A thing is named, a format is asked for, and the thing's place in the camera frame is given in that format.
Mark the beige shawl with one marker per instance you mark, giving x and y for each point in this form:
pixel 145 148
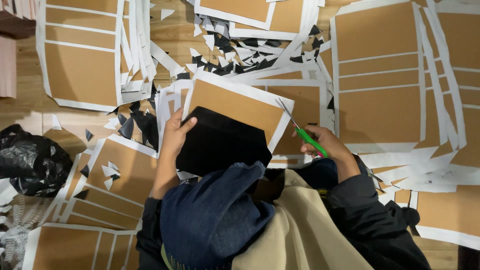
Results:
pixel 300 232

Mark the dark jacket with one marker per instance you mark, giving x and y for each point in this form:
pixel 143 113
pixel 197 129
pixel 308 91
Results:
pixel 375 225

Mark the white paper frame sheet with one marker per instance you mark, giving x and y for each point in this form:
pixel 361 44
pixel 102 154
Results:
pixel 450 213

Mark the blue denim scarf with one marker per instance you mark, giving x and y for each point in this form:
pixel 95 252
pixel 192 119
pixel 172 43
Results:
pixel 210 217

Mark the person's right hand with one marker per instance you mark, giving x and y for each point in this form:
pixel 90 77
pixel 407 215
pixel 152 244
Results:
pixel 330 144

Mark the pink pleated paper stack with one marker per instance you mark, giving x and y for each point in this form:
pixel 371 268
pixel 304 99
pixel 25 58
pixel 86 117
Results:
pixel 7 67

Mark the heap of black white scraps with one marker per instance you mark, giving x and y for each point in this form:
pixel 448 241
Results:
pixel 240 56

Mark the black plastic bag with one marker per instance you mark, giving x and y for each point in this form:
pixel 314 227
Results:
pixel 30 161

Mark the white lace cloth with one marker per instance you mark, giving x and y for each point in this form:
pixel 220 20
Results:
pixel 18 228

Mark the stack of white paper frames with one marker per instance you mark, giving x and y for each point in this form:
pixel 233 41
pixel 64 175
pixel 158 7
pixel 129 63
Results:
pixel 307 105
pixel 378 101
pixel 120 180
pixel 463 37
pixel 80 71
pixel 63 247
pixel 258 11

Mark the heap of white paper strips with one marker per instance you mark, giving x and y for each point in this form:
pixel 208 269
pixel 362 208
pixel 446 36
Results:
pixel 412 168

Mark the white sheet with black fabric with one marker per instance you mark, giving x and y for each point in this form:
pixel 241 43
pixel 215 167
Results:
pixel 232 108

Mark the heap of black fabric offcuts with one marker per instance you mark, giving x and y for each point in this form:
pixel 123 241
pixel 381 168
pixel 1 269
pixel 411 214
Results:
pixel 144 125

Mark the person's right fingers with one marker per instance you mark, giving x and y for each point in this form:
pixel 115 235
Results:
pixel 309 130

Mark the person's left hand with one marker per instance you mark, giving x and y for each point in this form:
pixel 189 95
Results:
pixel 173 135

